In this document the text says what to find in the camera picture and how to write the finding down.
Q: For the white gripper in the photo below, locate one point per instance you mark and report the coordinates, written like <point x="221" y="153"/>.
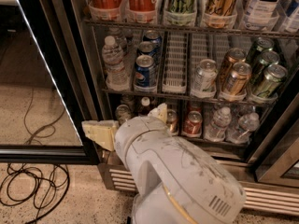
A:
<point x="135" y="132"/>

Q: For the blue pepsi can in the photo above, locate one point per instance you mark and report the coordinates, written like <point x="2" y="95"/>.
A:
<point x="145" y="71"/>
<point x="153" y="37"/>
<point x="146" y="48"/>

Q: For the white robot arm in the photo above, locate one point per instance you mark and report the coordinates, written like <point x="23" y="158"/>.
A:
<point x="177" y="182"/>

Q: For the lower shelf silver can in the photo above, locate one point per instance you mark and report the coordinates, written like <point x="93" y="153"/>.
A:
<point x="123" y="113"/>

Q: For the lower shelf gold can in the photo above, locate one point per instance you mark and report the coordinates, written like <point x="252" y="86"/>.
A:
<point x="172" y="120"/>

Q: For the front red soda can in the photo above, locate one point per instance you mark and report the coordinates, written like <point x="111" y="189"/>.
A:
<point x="192" y="123"/>

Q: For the red soda can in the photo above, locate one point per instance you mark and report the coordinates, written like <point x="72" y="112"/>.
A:
<point x="192" y="123"/>
<point x="194" y="106"/>

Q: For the empty white shelf tray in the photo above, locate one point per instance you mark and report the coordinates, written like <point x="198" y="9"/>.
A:
<point x="175" y="64"/>

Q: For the rear red soda can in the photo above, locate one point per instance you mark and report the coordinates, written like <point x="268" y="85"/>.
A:
<point x="194" y="106"/>

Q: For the white silver soda can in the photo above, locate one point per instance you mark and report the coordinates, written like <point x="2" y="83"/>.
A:
<point x="205" y="76"/>

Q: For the glass fridge door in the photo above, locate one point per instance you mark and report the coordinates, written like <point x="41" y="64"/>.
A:
<point x="45" y="95"/>

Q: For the front copper soda can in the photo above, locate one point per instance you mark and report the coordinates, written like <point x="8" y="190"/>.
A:
<point x="237" y="78"/>

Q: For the copper soda can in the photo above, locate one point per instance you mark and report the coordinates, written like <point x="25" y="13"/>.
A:
<point x="237" y="78"/>
<point x="232" y="56"/>

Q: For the rear copper soda can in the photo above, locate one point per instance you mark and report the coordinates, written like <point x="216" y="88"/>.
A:
<point x="232" y="56"/>

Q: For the front green soda can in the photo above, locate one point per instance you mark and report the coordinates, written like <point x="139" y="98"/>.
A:
<point x="273" y="76"/>

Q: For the green soda can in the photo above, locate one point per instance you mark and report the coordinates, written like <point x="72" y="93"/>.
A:
<point x="265" y="59"/>
<point x="273" y="76"/>
<point x="259" y="45"/>

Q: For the steel fridge base grille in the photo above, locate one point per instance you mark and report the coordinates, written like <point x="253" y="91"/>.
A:
<point x="261" y="197"/>

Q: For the middle green soda can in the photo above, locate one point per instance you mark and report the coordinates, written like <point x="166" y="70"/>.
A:
<point x="265" y="59"/>

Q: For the rear green soda can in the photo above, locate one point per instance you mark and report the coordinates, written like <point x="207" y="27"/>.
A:
<point x="259" y="45"/>

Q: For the brown juice bottle white cap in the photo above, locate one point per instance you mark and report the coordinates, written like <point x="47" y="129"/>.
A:
<point x="145" y="106"/>

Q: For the front clear water bottle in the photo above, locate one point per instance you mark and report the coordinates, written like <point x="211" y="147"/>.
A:
<point x="113" y="56"/>

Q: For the clear water bottle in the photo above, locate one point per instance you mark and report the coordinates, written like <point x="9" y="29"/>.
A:
<point x="120" y="38"/>
<point x="113" y="56"/>

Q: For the clear plastic storage bin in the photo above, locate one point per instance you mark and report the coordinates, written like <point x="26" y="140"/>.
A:
<point x="136" y="202"/>

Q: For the rear clear water bottle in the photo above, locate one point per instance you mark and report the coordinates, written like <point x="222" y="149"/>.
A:
<point x="120" y="38"/>

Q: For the lower left water bottle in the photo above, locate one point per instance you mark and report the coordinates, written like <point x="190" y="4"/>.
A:
<point x="216" y="128"/>

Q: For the lower right water bottle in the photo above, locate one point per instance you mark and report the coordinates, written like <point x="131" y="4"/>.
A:
<point x="240" y="132"/>

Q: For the white labelled drink carton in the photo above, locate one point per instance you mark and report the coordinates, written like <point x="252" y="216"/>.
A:
<point x="260" y="8"/>

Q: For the blue white drink carton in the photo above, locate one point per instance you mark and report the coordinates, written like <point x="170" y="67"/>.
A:
<point x="290" y="18"/>

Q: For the middle wire shelf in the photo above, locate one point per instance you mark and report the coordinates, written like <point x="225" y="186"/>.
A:
<point x="185" y="97"/>

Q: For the wire shelf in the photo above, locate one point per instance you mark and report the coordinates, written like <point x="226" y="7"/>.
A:
<point x="188" y="30"/>
<point x="185" y="97"/>

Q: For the top wire shelf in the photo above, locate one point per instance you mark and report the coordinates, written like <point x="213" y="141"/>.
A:
<point x="188" y="30"/>

